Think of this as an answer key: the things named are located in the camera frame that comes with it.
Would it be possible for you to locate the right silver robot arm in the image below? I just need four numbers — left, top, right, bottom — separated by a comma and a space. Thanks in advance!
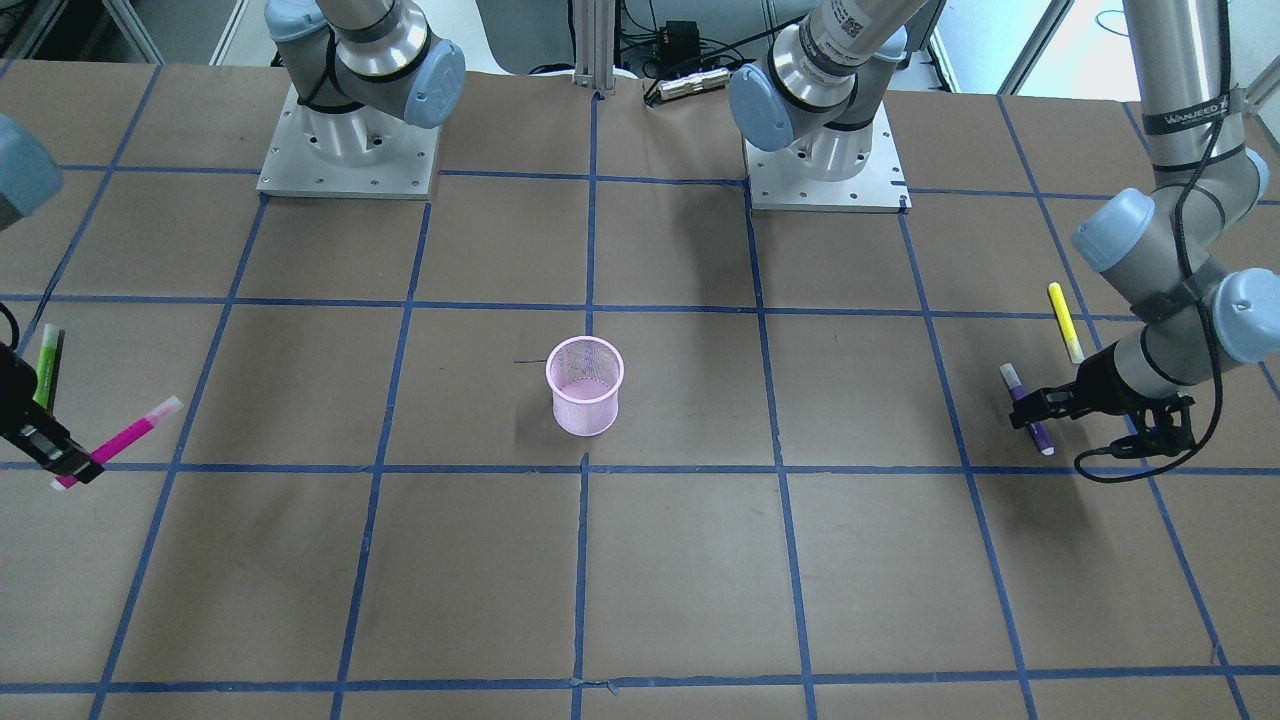
3, 1, 467, 491

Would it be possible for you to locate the pink marker pen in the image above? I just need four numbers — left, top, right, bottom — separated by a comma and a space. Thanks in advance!
50, 396, 186, 491

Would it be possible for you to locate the aluminium frame post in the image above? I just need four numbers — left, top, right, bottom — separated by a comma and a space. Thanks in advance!
568, 0, 618, 97

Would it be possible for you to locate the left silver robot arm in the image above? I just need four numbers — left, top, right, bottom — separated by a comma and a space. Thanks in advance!
728, 1, 1277, 459

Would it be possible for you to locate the green marker pen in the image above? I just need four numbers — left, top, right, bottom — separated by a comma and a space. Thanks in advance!
33, 323, 63, 411

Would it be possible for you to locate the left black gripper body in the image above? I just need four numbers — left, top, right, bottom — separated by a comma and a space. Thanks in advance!
1070, 350, 1196, 459

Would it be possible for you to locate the black power adapter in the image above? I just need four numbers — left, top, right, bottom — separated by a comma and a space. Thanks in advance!
657, 20, 701, 64

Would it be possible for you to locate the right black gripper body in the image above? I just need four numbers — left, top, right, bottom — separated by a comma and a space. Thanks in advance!
1, 345, 45, 451

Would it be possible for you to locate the yellow marker pen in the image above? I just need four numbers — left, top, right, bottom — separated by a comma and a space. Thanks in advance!
1046, 282, 1085, 365

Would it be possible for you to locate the pink mesh cup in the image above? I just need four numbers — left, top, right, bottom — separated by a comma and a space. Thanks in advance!
545, 336, 625, 437

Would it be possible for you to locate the purple marker pen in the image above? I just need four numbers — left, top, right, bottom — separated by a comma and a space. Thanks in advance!
998, 363, 1056, 457

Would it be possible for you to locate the silver connector block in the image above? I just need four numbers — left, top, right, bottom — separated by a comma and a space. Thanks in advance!
657, 67, 732, 102

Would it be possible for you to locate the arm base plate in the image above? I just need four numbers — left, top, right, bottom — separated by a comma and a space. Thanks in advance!
256, 88, 442, 201
742, 105, 913, 213

